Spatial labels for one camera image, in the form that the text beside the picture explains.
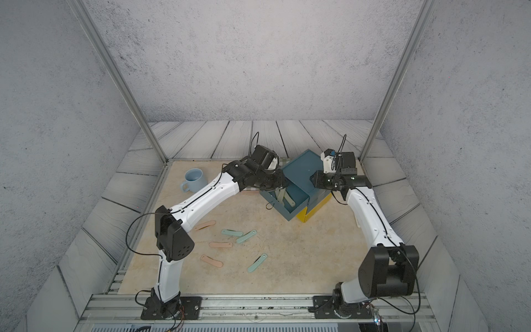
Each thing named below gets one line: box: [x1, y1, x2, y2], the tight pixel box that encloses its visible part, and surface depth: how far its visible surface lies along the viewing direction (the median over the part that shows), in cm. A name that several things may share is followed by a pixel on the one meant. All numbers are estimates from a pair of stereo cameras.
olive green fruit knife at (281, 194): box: [277, 187, 286, 205], surface depth 87 cm
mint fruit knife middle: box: [236, 229, 258, 244], surface depth 93 cm
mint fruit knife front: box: [247, 253, 268, 273], surface depth 85 cm
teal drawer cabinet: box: [262, 149, 332, 221], surface depth 84 cm
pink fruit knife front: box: [199, 254, 224, 268], surface depth 86 cm
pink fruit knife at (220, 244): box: [208, 242, 233, 248], surface depth 91 cm
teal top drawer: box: [259, 182, 310, 222], surface depth 84 cm
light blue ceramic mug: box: [179, 167, 208, 193], surface depth 106 cm
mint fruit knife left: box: [221, 228, 244, 237], surface depth 94 cm
